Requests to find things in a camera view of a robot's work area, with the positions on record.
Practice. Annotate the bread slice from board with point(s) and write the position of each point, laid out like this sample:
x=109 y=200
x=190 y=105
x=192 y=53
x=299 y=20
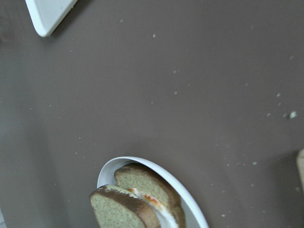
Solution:
x=115 y=207

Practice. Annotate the fried egg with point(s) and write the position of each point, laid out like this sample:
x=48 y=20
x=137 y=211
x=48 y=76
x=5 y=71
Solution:
x=166 y=219

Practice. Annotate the white round plate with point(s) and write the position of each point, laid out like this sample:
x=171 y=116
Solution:
x=193 y=215

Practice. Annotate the beige serving tray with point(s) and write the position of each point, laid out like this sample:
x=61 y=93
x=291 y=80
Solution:
x=46 y=15

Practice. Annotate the wooden cutting board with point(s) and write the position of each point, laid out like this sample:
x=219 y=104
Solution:
x=300 y=166

